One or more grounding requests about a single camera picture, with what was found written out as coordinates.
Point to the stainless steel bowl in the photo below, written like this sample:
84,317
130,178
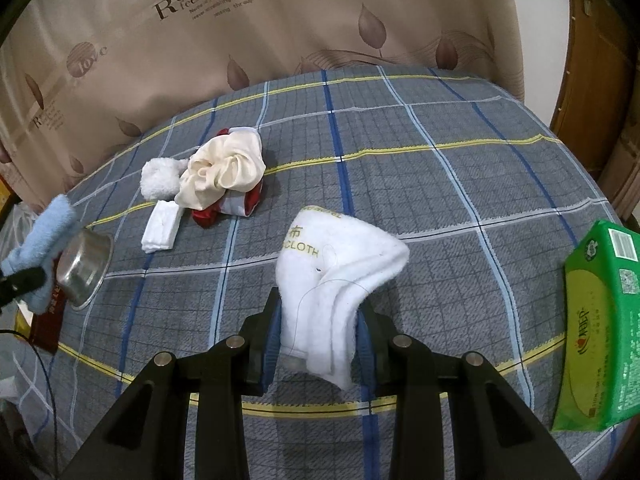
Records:
82,266

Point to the folded white sock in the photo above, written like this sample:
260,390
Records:
162,227

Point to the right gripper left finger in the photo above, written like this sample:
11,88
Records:
143,435

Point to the beige leaf-print curtain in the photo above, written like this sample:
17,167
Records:
80,79

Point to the light blue towel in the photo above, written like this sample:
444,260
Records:
50,234

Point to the white dishcloth towel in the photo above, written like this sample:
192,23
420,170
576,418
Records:
328,264

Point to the red cardboard box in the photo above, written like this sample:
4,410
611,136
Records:
46,328

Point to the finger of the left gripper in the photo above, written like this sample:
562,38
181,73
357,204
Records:
25,285

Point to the white fluffy sock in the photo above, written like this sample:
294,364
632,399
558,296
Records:
160,178

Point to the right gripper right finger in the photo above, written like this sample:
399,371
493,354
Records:
496,435

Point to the red white satin pouch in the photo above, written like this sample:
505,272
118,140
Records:
233,204

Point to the brown wooden door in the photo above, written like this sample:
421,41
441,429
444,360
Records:
592,116

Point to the cream satin cloth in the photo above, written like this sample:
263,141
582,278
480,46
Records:
229,162

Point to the plaid grey bedsheet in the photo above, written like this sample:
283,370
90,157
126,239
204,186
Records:
438,194

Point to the green tissue pack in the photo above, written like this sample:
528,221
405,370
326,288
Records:
600,383

